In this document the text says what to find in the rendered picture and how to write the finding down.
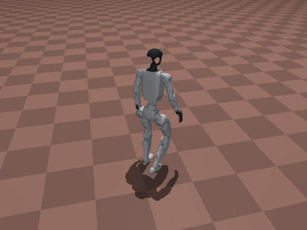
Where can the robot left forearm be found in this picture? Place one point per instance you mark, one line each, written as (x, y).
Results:
(137, 100)

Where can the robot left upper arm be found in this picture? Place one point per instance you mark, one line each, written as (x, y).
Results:
(138, 82)

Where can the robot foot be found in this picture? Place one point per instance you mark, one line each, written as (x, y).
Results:
(152, 170)
(150, 156)

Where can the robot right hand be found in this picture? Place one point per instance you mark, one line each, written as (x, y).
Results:
(180, 115)

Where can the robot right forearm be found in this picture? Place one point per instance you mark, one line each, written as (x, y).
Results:
(175, 104)

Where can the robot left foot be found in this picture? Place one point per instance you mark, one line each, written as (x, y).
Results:
(150, 156)

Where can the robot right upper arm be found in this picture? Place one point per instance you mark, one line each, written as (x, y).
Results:
(167, 80)

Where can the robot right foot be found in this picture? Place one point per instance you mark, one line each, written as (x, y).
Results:
(152, 170)

